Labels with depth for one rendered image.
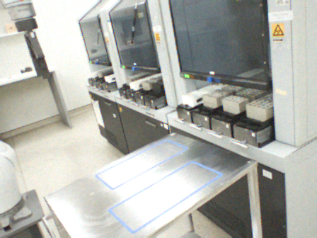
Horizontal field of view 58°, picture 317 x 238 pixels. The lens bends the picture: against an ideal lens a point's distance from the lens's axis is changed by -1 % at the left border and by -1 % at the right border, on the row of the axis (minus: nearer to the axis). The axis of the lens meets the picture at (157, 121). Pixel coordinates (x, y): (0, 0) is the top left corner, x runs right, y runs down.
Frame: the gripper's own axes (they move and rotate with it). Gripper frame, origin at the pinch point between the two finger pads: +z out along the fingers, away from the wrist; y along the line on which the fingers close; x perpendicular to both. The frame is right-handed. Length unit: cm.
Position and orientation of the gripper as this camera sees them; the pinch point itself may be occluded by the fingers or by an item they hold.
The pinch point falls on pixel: (42, 74)
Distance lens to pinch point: 120.6
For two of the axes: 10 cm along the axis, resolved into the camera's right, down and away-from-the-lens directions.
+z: 2.0, 9.1, 3.5
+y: 5.0, 2.2, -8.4
